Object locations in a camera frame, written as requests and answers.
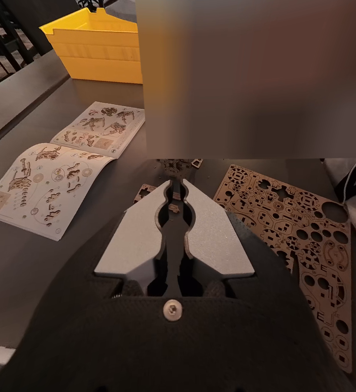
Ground large wooden parts sheet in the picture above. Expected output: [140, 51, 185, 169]
[212, 164, 354, 374]

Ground black lanyard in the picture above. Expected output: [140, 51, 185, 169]
[334, 159, 356, 203]

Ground small wooden parts strip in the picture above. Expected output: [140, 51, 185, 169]
[133, 183, 181, 213]

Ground yellow plastic bin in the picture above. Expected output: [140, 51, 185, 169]
[39, 8, 144, 85]

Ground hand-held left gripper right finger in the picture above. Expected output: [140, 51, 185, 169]
[180, 178, 256, 279]

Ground black metal chair frame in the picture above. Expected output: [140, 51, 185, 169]
[0, 0, 45, 92]

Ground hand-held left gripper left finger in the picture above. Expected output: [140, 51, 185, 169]
[94, 180, 173, 280]

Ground open instruction booklet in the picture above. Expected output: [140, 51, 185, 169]
[0, 101, 145, 241]

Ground assembled wooden gear model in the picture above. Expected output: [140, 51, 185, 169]
[156, 158, 204, 179]

